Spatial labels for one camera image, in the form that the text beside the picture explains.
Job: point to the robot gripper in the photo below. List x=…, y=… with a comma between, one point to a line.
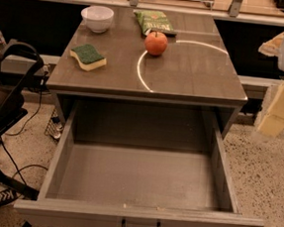
x=270, y=120

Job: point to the open grey top drawer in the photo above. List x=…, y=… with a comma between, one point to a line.
x=140, y=162

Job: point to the grey wooden cabinet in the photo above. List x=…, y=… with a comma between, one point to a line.
x=194, y=69

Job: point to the red apple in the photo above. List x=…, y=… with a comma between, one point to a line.
x=156, y=43

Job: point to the green chip bag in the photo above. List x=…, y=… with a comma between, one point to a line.
x=154, y=20

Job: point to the green yellow sponge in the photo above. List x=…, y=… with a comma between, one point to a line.
x=87, y=57

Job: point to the white ceramic bowl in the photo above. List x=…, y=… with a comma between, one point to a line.
x=98, y=19

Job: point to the black metal stand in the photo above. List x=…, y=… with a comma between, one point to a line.
x=11, y=104

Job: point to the wire mesh basket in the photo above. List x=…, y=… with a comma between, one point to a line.
x=54, y=127

